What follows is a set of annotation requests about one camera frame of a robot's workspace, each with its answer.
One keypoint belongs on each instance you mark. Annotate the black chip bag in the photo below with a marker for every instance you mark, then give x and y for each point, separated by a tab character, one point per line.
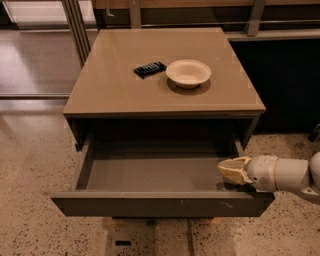
150	69

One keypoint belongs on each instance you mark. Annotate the metal railing shelf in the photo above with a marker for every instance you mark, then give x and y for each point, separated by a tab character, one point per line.
241	20

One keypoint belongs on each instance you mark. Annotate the black floor marker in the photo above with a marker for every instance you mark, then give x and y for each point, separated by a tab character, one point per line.
122	243

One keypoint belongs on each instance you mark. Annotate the grey top drawer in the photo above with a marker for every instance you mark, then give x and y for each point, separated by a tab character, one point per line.
158	178

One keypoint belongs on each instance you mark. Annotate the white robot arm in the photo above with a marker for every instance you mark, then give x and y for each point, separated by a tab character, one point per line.
298	176

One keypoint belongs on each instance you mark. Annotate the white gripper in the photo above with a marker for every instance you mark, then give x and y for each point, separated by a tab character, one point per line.
262	173

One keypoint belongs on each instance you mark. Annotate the metal window frame post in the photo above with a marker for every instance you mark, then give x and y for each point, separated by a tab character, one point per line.
77	27

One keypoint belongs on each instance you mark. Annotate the white paper bowl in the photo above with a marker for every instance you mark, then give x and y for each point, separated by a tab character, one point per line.
188	73

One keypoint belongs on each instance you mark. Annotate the grey drawer cabinet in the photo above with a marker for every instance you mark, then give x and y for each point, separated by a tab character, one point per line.
108	88

